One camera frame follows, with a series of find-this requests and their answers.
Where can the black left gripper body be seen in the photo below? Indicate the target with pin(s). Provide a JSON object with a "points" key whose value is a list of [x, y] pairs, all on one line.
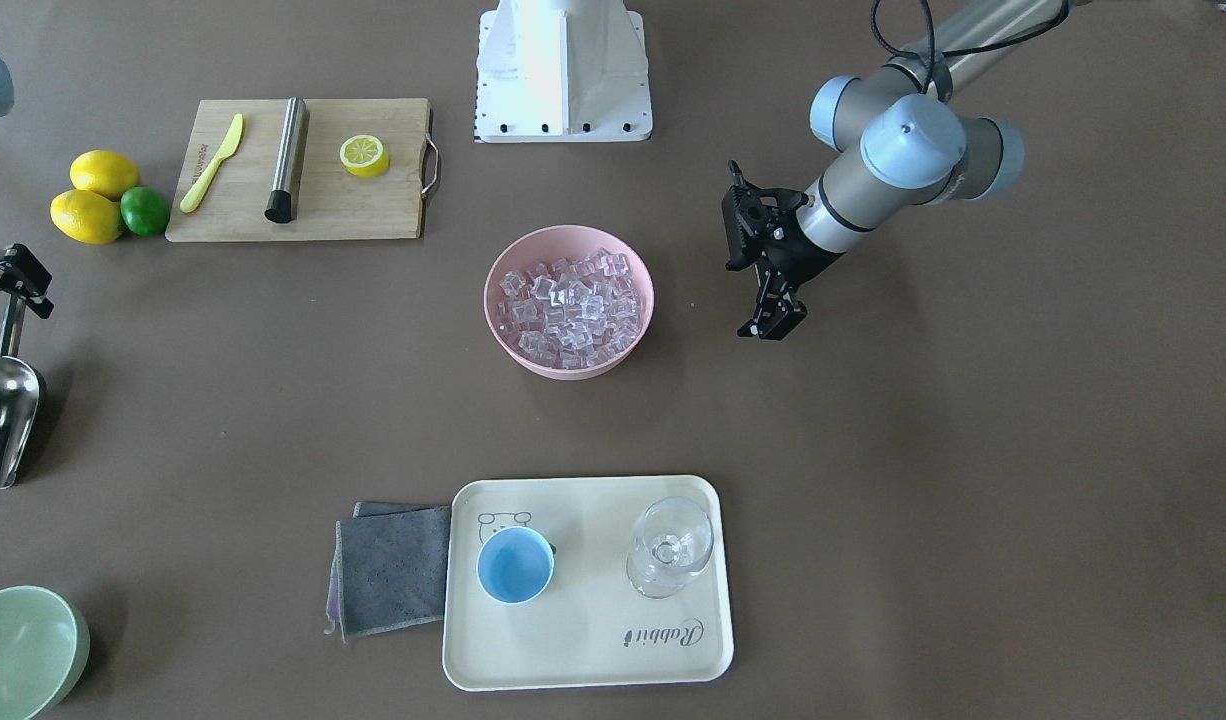
{"points": [[805, 254]]}

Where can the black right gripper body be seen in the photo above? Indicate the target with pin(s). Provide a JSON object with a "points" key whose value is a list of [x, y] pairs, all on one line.
{"points": [[11, 270]]}

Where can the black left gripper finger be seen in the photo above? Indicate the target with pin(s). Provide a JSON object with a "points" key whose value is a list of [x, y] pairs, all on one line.
{"points": [[780, 314], [764, 323]]}

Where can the stainless steel ice scoop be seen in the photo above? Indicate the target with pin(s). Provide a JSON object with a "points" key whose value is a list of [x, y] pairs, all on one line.
{"points": [[21, 394]]}

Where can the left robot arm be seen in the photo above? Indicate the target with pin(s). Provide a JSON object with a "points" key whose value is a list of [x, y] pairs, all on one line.
{"points": [[898, 144]]}

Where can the pile of clear ice cubes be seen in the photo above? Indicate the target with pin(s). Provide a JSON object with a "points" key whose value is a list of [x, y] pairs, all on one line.
{"points": [[568, 314]]}

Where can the light blue plastic cup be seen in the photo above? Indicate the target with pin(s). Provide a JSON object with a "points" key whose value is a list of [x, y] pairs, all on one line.
{"points": [[515, 565]]}

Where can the lower whole yellow lemon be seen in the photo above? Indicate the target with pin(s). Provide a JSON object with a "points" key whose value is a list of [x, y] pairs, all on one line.
{"points": [[87, 217]]}

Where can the whole yellow lemon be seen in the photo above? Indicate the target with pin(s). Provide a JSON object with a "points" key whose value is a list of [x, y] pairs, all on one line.
{"points": [[107, 173], [87, 217]]}

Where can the upper whole yellow lemon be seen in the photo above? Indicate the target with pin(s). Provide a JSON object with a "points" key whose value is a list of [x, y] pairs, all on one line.
{"points": [[107, 173]]}

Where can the green lime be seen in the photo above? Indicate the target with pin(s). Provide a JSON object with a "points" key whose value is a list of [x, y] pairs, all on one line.
{"points": [[144, 211]]}

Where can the pink bowl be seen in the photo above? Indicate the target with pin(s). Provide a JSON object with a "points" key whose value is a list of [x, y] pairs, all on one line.
{"points": [[572, 242]]}

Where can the yellow plastic knife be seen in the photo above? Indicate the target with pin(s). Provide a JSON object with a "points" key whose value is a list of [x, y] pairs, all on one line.
{"points": [[226, 150]]}

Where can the clear wine glass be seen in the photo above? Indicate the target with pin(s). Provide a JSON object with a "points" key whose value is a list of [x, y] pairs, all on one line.
{"points": [[672, 542]]}

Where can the steel muddler black tip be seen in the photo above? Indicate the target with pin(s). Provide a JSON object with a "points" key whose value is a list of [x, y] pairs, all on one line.
{"points": [[284, 192]]}

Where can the bamboo cutting board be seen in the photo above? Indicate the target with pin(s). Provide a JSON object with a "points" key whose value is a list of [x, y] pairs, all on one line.
{"points": [[331, 204]]}

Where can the cream rabbit serving tray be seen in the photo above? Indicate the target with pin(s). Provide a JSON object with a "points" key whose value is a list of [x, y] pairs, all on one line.
{"points": [[590, 626]]}

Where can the half lemon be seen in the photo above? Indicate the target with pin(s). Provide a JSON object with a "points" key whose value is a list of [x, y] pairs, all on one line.
{"points": [[364, 156]]}

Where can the mint green bowl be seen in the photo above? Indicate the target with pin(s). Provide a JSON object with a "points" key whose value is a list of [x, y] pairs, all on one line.
{"points": [[44, 649]]}

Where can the grey folded cloth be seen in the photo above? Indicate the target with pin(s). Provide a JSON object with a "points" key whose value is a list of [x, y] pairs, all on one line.
{"points": [[389, 568]]}

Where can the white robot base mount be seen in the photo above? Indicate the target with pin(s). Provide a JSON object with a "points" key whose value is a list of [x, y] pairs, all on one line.
{"points": [[562, 72]]}

